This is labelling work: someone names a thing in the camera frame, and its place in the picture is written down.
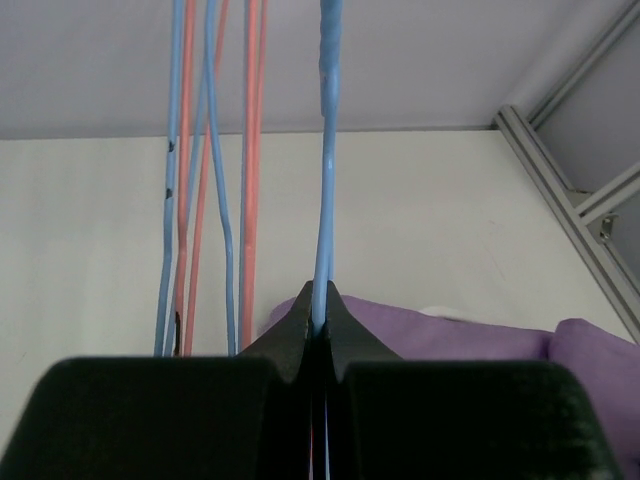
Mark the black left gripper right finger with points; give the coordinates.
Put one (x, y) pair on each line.
(390, 418)

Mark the lilac purple trousers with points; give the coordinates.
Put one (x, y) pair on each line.
(606, 365)

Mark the right aluminium frame post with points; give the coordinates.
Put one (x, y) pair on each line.
(573, 122)

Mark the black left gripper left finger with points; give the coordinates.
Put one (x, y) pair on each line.
(241, 417)

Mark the white plastic basket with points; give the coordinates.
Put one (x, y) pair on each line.
(447, 313)

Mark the light blue hanger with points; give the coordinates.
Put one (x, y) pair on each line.
(330, 78)
(173, 114)
(217, 175)

